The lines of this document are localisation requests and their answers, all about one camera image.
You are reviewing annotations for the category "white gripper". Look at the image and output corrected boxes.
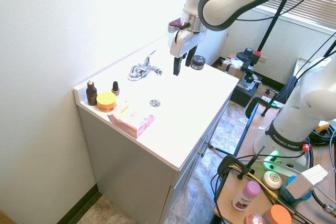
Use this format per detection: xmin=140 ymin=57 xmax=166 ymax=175
xmin=169 ymin=28 xmax=207 ymax=77

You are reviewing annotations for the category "chrome faucet handle lever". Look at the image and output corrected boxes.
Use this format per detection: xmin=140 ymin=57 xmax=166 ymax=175
xmin=142 ymin=50 xmax=158 ymax=67

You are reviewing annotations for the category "black cream jar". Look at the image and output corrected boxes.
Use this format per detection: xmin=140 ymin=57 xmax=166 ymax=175
xmin=190 ymin=55 xmax=206 ymax=71

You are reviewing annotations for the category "chrome faucet body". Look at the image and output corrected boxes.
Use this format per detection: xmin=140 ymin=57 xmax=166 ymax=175
xmin=127 ymin=62 xmax=163 ymax=81

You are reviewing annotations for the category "cardboard box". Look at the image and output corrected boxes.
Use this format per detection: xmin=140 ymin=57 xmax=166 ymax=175
xmin=219 ymin=52 xmax=247 ymax=79

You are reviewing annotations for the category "small nail polish bottle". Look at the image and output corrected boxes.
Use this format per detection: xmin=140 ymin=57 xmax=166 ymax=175
xmin=111 ymin=81 xmax=121 ymax=97

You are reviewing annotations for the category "pink wipes packet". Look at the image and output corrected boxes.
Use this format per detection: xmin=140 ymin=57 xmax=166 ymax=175
xmin=107 ymin=101 xmax=157 ymax=138

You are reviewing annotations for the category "black c-clamp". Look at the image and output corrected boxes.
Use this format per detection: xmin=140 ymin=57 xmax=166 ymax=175
xmin=245 ymin=97 xmax=287 ymax=118

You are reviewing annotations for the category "yellow lid orange jar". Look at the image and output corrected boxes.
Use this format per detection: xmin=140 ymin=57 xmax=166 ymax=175
xmin=96 ymin=91 xmax=118 ymax=113

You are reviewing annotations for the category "brown dropper bottle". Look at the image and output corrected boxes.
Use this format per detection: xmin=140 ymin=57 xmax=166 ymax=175
xmin=86 ymin=78 xmax=98 ymax=106

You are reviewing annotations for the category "grey vanity cabinet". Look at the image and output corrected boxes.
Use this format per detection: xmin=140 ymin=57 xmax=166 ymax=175
xmin=73 ymin=35 xmax=240 ymax=224

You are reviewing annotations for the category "black small tripod clamp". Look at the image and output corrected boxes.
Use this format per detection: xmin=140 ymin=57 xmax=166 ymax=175
xmin=237 ymin=145 xmax=265 ymax=180

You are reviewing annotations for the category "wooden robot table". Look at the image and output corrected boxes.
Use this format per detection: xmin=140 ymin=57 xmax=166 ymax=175
xmin=212 ymin=102 xmax=336 ymax=224

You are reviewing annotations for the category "pink cap deodorant stick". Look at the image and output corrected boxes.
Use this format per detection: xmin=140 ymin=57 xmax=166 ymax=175
xmin=232 ymin=180 xmax=261 ymax=211

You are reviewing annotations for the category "blue cup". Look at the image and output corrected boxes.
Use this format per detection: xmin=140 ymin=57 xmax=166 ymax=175
xmin=278 ymin=176 xmax=313 ymax=206

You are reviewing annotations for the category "pink round soap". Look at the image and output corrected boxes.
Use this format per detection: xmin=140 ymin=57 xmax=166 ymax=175
xmin=244 ymin=213 xmax=266 ymax=224

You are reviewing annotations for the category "white carton box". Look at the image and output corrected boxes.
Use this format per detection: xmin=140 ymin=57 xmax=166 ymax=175
xmin=285 ymin=164 xmax=333 ymax=199

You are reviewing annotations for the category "orange lid grey container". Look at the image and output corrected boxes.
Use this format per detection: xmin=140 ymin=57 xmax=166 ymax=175
xmin=263 ymin=204 xmax=292 ymax=224

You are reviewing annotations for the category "red wrist camera mount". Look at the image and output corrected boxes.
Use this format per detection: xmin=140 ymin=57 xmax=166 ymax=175
xmin=168 ymin=17 xmax=190 ymax=34

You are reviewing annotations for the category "black clamp mount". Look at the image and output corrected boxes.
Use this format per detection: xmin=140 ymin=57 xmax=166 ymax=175
xmin=235 ymin=47 xmax=263 ymax=83

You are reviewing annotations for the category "black camera stand pole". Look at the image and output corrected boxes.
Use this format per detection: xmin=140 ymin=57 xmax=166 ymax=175
xmin=256 ymin=0 xmax=289 ymax=53

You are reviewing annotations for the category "yellow cable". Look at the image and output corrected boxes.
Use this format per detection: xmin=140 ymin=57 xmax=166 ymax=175
xmin=230 ymin=165 xmax=279 ymax=202

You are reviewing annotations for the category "black cable bundle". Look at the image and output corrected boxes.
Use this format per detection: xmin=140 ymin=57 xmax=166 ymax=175
xmin=307 ymin=121 xmax=336 ymax=147

